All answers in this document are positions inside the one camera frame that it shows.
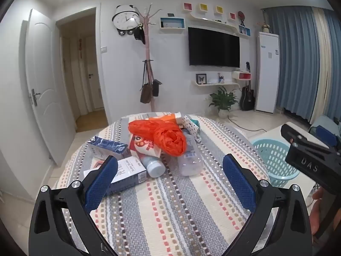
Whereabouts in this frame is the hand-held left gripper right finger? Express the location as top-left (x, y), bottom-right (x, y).
top-left (222, 153), bottom-right (313, 256)

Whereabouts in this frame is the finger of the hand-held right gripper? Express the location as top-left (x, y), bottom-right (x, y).
top-left (280, 122), bottom-right (333, 155)
top-left (316, 125), bottom-right (338, 148)

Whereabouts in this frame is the brown hanging bag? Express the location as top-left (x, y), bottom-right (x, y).
top-left (140, 61), bottom-right (153, 104)

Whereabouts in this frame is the white door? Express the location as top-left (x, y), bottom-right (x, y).
top-left (25, 9), bottom-right (76, 167)

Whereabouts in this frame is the orange and white tube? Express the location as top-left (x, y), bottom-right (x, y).
top-left (148, 113), bottom-right (182, 124)

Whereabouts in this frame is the blue and beige curtain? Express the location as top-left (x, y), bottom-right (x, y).
top-left (262, 7), bottom-right (341, 128)

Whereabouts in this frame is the panda wall clock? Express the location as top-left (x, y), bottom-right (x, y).
top-left (112, 4), bottom-right (141, 36)

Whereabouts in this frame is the white low wall shelf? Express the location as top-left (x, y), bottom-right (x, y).
top-left (191, 81), bottom-right (239, 87)

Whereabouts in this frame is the light blue plastic basket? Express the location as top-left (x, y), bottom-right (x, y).
top-left (251, 136), bottom-right (300, 188)

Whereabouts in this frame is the red and white snack packet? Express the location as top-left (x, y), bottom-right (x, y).
top-left (129, 135), bottom-right (162, 158)

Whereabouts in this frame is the pink coat rack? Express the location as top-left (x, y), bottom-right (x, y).
top-left (137, 3), bottom-right (162, 112)

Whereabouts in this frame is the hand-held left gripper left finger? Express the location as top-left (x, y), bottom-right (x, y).
top-left (28, 155), bottom-right (126, 256)

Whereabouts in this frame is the black floor cable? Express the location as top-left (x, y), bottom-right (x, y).
top-left (226, 115), bottom-right (267, 132)

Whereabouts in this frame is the polka dot pouch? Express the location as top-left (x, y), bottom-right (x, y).
top-left (182, 115), bottom-right (203, 142)

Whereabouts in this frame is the white coffee table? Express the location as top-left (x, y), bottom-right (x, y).
top-left (265, 123), bottom-right (320, 206)

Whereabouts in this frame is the light blue sofa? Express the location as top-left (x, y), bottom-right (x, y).
top-left (309, 115), bottom-right (341, 139)

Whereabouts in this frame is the black hanging bag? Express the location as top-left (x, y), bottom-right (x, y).
top-left (152, 79), bottom-right (162, 97)

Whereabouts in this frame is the red and white drawer box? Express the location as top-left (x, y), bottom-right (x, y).
top-left (231, 71), bottom-right (252, 81)

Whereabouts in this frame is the person's right hand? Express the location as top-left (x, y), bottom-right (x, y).
top-left (311, 187), bottom-right (327, 236)

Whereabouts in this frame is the black guitar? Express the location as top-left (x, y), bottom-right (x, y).
top-left (240, 62), bottom-right (256, 111)

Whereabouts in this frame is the green potted plant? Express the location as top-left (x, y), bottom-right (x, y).
top-left (209, 87), bottom-right (239, 119)

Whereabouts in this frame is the orange plastic bag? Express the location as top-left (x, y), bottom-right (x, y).
top-left (128, 119), bottom-right (188, 156)

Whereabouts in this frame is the blue carton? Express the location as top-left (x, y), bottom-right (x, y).
top-left (87, 136), bottom-right (128, 160)

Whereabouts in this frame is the black wall television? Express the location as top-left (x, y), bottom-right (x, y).
top-left (188, 27), bottom-right (241, 68)

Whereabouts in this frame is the round striped tablecloth table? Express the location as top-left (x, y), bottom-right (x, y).
top-left (55, 111), bottom-right (275, 256)

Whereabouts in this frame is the clear plastic bottle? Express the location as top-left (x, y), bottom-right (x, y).
top-left (177, 129), bottom-right (203, 176)

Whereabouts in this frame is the white wavy wall shelf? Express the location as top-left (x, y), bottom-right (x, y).
top-left (190, 15), bottom-right (239, 34)

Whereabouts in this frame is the hallway door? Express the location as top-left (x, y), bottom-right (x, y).
top-left (87, 59), bottom-right (103, 110)

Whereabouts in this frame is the white and blue box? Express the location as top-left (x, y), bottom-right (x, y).
top-left (83, 157), bottom-right (147, 195)

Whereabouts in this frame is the blue framed wall shelf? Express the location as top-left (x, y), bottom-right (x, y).
top-left (160, 17), bottom-right (185, 30)

